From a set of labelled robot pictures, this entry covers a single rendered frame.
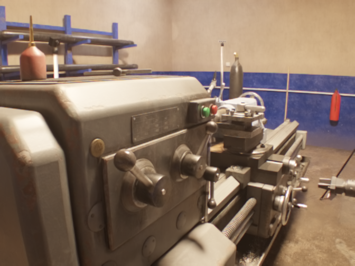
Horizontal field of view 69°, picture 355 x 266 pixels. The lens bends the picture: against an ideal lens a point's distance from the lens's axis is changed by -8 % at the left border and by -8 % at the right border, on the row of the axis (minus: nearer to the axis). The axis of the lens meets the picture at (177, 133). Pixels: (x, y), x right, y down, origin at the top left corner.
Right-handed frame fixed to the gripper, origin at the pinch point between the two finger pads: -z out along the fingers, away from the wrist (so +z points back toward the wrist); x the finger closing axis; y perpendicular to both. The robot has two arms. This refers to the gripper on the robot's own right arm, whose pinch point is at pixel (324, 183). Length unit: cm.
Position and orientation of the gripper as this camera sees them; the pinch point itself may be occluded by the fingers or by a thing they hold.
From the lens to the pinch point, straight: 160.5
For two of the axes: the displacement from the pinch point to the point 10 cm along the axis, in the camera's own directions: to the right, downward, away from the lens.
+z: 8.5, 1.2, -5.2
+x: 5.3, -3.3, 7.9
